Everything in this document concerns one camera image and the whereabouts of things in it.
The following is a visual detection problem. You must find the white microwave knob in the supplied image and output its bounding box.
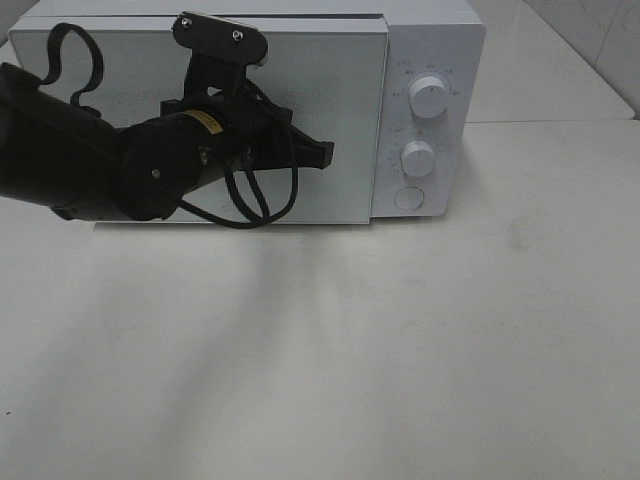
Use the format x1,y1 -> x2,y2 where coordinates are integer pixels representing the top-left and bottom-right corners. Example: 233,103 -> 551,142
408,73 -> 449,120
401,141 -> 436,178

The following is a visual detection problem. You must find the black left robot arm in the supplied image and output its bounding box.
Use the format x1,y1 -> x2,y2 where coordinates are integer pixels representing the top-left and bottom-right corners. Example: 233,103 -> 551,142
1,63 -> 334,229

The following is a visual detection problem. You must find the white microwave door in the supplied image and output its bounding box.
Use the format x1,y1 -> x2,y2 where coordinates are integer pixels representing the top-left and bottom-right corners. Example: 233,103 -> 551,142
8,14 -> 390,226

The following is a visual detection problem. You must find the white microwave oven body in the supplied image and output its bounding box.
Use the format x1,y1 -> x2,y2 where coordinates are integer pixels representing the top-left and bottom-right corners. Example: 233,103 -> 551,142
7,1 -> 486,224

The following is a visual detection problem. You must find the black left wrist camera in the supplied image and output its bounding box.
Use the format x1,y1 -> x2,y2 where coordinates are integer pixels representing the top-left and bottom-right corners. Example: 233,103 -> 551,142
172,11 -> 268,101

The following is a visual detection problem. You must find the upper white microwave knob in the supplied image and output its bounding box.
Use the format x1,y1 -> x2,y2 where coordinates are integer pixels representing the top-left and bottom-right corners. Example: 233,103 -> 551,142
408,73 -> 449,120

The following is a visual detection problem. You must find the lower white microwave knob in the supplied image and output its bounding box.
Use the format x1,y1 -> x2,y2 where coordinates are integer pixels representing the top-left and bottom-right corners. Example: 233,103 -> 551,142
401,141 -> 436,178

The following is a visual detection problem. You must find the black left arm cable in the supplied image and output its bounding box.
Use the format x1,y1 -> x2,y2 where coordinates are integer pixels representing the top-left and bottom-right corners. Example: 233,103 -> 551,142
42,22 -> 301,231

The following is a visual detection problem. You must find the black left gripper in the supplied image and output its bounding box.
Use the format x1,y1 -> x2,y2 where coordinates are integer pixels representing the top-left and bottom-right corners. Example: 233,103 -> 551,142
159,93 -> 334,175

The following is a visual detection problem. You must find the round white door button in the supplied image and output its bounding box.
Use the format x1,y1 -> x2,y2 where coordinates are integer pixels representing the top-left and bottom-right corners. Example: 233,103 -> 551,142
393,186 -> 425,212

